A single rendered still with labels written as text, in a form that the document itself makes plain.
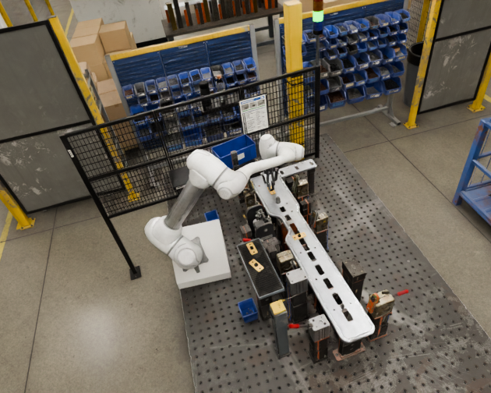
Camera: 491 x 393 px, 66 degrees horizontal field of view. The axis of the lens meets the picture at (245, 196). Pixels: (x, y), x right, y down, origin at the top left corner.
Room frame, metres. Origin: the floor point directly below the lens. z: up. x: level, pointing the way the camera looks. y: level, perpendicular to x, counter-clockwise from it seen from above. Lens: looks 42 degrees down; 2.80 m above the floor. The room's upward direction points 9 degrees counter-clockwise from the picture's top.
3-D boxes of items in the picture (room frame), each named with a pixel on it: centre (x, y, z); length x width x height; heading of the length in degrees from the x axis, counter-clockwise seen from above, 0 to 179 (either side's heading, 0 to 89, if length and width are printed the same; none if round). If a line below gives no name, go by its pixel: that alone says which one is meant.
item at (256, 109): (2.55, -0.17, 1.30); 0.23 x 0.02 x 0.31; 102
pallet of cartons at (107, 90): (4.78, 1.68, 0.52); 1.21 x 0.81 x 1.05; 12
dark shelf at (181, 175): (2.37, 0.10, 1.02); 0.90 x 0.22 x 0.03; 102
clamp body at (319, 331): (0.92, -0.25, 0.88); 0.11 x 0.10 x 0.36; 102
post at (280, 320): (0.98, -0.07, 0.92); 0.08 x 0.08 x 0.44; 12
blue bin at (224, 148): (2.38, 0.03, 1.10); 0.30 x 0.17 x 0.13; 112
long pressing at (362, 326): (1.51, -0.30, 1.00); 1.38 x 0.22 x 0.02; 12
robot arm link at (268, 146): (1.98, -0.20, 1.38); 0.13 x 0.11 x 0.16; 63
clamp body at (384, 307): (1.00, -0.60, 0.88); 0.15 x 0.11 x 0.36; 102
